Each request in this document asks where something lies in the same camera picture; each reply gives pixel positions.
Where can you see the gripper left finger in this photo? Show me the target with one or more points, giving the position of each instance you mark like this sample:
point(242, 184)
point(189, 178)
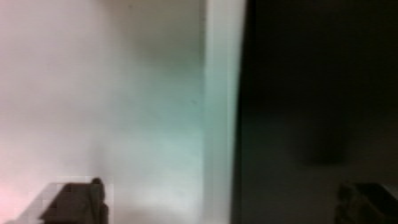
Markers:
point(78, 206)

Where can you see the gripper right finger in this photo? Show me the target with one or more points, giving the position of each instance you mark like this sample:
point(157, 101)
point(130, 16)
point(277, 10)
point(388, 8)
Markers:
point(366, 204)

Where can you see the white square tabletop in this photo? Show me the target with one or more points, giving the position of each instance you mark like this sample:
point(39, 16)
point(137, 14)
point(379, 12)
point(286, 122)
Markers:
point(118, 106)

